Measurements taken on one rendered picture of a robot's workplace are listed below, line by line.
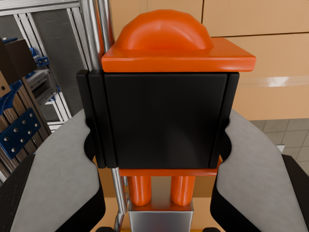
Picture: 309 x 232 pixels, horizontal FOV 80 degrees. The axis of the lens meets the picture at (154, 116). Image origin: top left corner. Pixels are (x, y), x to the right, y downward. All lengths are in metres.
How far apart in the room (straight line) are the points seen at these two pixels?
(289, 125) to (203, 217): 1.58
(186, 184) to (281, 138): 1.90
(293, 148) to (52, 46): 2.13
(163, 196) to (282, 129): 1.82
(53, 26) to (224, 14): 0.87
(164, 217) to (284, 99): 0.93
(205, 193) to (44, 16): 1.13
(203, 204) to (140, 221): 0.28
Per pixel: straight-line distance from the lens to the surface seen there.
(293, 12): 0.92
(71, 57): 1.24
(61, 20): 1.21
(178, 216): 0.20
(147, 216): 0.20
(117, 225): 0.24
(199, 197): 0.45
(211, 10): 0.80
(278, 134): 2.00
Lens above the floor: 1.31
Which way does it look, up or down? 58 degrees down
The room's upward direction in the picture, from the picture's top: 180 degrees counter-clockwise
